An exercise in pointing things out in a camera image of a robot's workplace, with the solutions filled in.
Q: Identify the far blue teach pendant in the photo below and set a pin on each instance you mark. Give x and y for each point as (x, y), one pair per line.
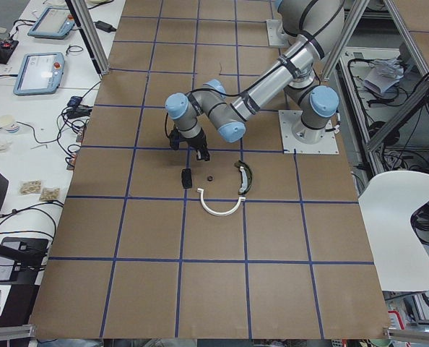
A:
(54, 23)

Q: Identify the black flat device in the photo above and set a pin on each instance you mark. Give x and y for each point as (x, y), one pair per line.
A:
(21, 259)

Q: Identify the near blue teach pendant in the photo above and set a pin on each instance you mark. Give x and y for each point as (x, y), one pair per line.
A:
(39, 74)

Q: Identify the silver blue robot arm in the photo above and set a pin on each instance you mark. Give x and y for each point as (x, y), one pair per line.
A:
(315, 27)

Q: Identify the blue teach pendant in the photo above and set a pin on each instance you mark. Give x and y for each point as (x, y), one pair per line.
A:
(54, 23)
(39, 74)

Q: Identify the green white curved part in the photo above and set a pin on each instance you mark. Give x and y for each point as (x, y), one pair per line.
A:
(246, 175)

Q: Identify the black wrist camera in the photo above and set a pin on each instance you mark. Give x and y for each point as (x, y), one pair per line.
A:
(174, 139)

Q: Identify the white curved plastic clamp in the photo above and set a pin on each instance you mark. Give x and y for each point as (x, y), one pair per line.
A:
(219, 208)

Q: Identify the black power adapter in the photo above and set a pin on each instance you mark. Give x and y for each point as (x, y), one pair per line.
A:
(104, 26)

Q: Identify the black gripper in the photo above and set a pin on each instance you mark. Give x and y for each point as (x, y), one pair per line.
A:
(198, 142)

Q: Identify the aluminium frame post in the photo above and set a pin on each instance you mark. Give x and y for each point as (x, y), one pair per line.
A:
(89, 34)

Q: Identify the small black remote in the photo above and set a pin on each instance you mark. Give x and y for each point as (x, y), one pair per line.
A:
(186, 178)

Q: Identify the white chair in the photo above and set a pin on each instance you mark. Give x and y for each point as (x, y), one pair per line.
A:
(387, 204)

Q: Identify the bag of small parts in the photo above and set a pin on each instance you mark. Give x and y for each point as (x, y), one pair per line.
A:
(30, 187)

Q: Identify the right aluminium frame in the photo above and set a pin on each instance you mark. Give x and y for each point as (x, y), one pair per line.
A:
(412, 21)

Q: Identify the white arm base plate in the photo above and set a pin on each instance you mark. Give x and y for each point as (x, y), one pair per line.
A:
(298, 139)

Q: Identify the blue usb adapter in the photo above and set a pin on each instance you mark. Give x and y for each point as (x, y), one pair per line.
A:
(74, 101)

